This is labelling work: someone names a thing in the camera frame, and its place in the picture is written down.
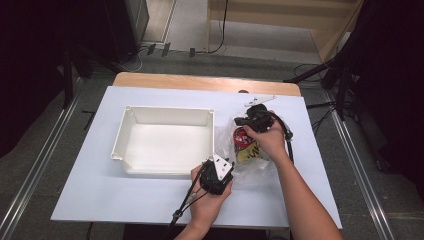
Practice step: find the light wooden cabinet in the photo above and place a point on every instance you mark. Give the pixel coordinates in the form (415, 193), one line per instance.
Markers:
(266, 16)

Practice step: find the red can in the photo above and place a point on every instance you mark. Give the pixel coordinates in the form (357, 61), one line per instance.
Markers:
(240, 138)

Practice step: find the black curtain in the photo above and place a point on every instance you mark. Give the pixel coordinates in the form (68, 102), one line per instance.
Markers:
(33, 66)
(393, 83)

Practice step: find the person's right hand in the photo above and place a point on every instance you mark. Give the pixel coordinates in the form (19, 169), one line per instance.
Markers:
(271, 143)

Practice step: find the black floor plug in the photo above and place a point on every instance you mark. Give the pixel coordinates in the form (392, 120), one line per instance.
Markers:
(166, 49)
(192, 52)
(151, 49)

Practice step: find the wooden table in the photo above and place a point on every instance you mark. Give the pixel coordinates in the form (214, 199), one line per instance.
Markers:
(200, 81)

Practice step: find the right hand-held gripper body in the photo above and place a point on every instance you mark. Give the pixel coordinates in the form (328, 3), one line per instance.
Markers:
(258, 116)

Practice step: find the person's left hand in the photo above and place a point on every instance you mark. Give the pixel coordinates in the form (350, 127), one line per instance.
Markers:
(206, 206)

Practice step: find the black tripod stand leg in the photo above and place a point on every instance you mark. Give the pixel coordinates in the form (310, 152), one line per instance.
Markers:
(310, 71)

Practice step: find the metal floor rail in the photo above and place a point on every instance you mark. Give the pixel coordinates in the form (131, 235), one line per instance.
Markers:
(33, 173)
(360, 173)

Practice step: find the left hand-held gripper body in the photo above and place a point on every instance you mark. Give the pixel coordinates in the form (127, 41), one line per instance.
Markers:
(213, 178)

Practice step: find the black cabinet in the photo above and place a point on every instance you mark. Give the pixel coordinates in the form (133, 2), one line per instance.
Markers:
(126, 26)

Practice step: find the white plastic bin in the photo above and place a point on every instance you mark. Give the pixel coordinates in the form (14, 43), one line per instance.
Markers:
(166, 146)

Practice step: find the clear bag of snacks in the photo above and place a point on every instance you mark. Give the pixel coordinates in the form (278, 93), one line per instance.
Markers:
(253, 173)

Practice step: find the black metal stand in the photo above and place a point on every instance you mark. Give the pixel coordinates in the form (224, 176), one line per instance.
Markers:
(68, 80)

